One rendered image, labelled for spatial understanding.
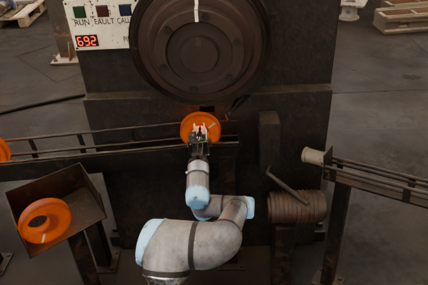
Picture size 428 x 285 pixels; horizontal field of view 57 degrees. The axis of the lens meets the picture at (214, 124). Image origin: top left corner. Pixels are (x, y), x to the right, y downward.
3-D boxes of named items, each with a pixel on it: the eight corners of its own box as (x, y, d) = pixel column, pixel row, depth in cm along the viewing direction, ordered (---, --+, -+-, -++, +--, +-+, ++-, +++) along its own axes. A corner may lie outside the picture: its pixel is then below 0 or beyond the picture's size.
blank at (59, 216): (23, 198, 121) (25, 205, 119) (73, 196, 131) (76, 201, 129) (13, 240, 125) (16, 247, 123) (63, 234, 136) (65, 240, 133)
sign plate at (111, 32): (76, 48, 147) (64, -1, 137) (146, 45, 146) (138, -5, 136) (74, 51, 145) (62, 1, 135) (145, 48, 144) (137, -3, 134)
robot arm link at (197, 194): (186, 212, 130) (183, 198, 124) (188, 184, 138) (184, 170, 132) (211, 210, 130) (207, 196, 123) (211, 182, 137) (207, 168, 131)
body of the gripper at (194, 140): (208, 129, 141) (208, 156, 133) (209, 144, 148) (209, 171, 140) (187, 130, 142) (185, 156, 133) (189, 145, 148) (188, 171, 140)
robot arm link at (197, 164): (209, 181, 137) (186, 182, 137) (209, 170, 140) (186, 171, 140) (208, 168, 131) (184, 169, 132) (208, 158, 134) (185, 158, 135)
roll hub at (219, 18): (162, 89, 134) (149, 7, 119) (244, 86, 133) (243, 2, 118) (159, 97, 129) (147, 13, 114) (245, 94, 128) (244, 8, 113)
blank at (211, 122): (197, 151, 160) (197, 156, 157) (172, 125, 154) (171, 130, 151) (228, 131, 155) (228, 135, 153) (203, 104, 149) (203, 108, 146)
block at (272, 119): (256, 157, 167) (256, 109, 154) (276, 156, 167) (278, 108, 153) (258, 173, 158) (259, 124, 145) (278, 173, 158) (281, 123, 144)
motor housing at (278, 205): (263, 269, 186) (265, 183, 157) (310, 268, 185) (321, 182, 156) (265, 294, 175) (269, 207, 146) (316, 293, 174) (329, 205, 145)
